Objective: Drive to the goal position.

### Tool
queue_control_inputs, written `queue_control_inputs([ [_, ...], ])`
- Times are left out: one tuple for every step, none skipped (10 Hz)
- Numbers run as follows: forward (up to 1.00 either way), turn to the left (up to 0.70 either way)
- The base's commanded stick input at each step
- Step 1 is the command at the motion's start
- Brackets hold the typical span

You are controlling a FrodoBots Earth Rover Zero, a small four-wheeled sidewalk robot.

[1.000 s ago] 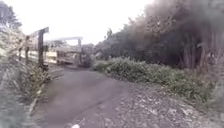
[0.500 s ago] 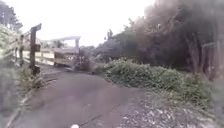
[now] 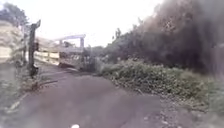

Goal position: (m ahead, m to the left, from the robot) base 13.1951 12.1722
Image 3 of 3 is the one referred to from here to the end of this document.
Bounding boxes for dark wooden post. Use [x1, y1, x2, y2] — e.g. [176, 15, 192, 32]
[27, 19, 42, 79]

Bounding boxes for dark dense trees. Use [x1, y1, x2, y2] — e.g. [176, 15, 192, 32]
[99, 0, 224, 76]

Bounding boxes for green low shrubs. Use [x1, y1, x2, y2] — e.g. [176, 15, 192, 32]
[96, 58, 224, 114]

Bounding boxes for pale wooden gate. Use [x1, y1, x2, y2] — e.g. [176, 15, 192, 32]
[33, 33, 88, 70]

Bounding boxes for tree behind wall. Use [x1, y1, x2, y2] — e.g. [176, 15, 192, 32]
[0, 2, 30, 31]

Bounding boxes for grass verge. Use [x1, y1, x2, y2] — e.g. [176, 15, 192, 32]
[0, 61, 51, 118]

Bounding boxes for pale stone wall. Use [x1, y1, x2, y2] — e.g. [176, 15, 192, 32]
[0, 20, 27, 65]

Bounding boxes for grey asphalt path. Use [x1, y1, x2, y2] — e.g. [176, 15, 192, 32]
[6, 63, 188, 128]

